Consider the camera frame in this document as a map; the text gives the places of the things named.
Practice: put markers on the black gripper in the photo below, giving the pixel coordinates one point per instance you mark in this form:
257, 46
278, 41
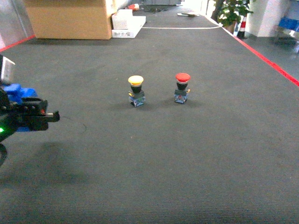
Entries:
28, 114

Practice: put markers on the blue block part with knob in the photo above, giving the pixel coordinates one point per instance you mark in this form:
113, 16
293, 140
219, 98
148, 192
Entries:
19, 93

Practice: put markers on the yellow mushroom push button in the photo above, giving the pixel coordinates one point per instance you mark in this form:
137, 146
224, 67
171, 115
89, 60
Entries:
136, 95

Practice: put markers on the large brown cardboard box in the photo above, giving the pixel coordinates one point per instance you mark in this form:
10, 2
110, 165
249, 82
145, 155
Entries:
71, 19

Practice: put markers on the small white box on top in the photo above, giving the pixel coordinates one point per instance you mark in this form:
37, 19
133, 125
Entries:
122, 19

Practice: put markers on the white flat box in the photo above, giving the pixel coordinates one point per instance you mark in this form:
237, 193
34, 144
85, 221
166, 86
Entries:
138, 23

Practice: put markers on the red mushroom push button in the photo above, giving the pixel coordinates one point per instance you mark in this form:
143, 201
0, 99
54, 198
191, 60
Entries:
181, 92

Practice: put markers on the red white object far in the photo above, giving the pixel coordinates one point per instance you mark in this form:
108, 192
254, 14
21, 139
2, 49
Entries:
134, 7

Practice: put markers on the potted green plant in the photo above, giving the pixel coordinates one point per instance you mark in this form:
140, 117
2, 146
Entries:
229, 13

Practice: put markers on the red white traffic cone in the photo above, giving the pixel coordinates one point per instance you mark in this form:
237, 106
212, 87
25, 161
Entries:
241, 32

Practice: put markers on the red conveyor side rail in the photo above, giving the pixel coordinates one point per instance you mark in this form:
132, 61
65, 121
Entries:
269, 62

